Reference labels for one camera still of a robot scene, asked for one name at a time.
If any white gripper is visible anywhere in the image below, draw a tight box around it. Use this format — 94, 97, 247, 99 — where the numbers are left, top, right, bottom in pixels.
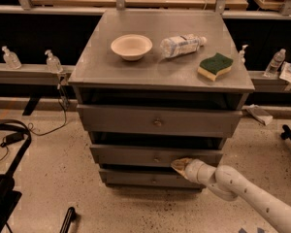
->
171, 157, 216, 185

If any black stand leg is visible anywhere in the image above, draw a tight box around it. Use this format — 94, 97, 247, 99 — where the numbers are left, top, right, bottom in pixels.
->
280, 124, 291, 141

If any green yellow sponge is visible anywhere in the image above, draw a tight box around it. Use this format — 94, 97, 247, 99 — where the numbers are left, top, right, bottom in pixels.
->
197, 53, 234, 82

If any grey drawer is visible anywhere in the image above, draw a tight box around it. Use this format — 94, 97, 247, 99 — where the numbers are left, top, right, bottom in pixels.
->
90, 145, 223, 167
77, 105, 242, 138
99, 169, 205, 189

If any white plastic packet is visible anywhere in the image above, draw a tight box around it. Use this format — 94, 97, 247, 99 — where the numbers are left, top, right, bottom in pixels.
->
279, 61, 291, 83

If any grey top drawer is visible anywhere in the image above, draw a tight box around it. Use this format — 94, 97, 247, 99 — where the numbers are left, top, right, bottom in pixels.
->
77, 105, 242, 138

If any white ceramic bowl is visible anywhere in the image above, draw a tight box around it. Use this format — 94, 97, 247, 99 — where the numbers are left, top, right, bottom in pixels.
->
111, 34, 152, 61

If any left sanitizer pump bottle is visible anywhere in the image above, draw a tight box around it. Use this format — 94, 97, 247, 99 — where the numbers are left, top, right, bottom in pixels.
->
2, 46, 21, 70

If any clear plastic water bottle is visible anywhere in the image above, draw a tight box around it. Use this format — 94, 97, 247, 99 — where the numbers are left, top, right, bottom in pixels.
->
160, 34, 207, 58

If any black power cable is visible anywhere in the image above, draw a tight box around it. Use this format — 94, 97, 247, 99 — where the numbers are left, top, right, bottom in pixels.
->
27, 81, 71, 138

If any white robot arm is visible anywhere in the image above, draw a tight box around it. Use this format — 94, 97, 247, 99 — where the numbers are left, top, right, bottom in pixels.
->
171, 158, 291, 233

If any paper packet on floor ledge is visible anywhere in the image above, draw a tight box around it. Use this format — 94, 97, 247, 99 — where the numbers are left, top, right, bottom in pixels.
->
246, 104, 273, 125

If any black power adapter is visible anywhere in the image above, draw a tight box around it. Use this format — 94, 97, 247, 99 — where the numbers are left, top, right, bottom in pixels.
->
0, 132, 24, 148

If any sanitizer pump bottle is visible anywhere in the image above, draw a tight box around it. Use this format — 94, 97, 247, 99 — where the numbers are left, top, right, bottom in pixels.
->
2, 46, 21, 70
45, 50, 63, 74

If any grey wooden drawer cabinet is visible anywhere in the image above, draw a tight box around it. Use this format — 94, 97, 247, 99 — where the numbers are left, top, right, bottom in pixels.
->
68, 9, 256, 189

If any black chair frame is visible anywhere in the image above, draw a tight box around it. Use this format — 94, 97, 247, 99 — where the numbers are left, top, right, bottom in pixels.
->
0, 119, 32, 232

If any grey bottom drawer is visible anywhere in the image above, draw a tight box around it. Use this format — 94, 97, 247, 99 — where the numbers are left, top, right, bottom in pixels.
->
99, 169, 205, 189

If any upright clear water bottle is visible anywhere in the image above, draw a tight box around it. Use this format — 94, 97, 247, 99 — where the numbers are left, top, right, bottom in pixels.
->
263, 49, 286, 77

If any small sanitizer bottle behind cabinet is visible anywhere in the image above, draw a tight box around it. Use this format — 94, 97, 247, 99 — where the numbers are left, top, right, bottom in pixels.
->
239, 45, 248, 64

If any black bar bottom floor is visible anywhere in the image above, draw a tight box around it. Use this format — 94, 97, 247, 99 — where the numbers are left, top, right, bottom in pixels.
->
59, 207, 77, 233

